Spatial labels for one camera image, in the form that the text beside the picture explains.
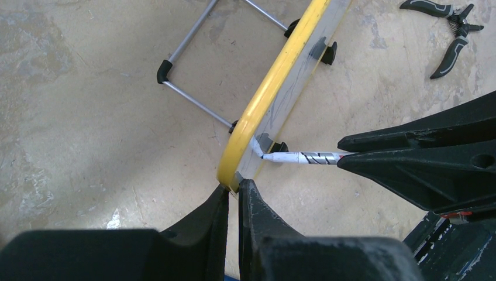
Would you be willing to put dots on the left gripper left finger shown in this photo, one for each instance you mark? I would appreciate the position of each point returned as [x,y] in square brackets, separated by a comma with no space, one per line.
[196,244]

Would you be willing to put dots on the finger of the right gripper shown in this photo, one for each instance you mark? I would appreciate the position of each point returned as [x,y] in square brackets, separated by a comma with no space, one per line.
[471,122]
[442,180]

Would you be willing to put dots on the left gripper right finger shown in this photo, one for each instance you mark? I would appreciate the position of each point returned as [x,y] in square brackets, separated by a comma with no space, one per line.
[257,220]

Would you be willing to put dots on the blue white marker pen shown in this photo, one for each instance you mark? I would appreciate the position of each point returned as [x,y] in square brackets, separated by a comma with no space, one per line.
[311,158]

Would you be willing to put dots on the yellow framed whiteboard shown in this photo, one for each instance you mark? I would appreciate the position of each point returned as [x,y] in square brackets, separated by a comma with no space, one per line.
[309,44]

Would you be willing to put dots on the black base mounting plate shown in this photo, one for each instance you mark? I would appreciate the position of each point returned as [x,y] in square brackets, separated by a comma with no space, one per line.
[446,251]

